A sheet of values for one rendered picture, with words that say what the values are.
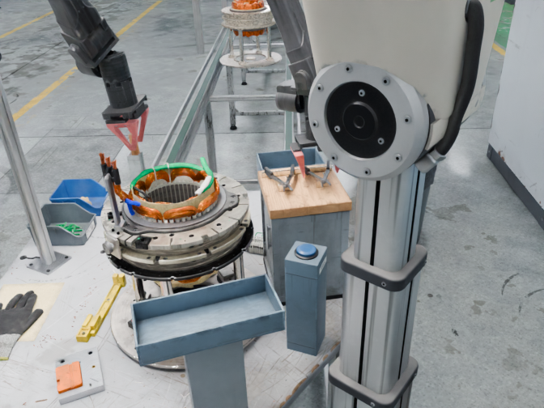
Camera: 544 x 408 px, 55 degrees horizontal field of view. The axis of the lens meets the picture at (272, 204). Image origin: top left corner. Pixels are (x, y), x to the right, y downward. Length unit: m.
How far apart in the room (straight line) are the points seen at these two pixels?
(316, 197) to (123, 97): 0.48
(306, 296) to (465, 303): 1.61
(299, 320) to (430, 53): 0.72
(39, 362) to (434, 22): 1.09
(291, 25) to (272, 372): 0.74
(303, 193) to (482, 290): 1.66
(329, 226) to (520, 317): 1.56
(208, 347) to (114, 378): 0.38
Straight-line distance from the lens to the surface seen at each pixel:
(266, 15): 3.23
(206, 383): 0.98
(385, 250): 0.78
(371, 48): 0.60
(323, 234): 1.22
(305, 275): 1.06
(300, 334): 1.18
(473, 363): 2.36
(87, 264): 1.58
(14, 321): 1.44
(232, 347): 0.93
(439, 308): 2.57
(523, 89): 3.54
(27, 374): 1.32
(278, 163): 1.44
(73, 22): 1.03
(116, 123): 1.14
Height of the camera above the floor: 1.66
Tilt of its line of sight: 31 degrees down
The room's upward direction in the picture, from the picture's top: 2 degrees counter-clockwise
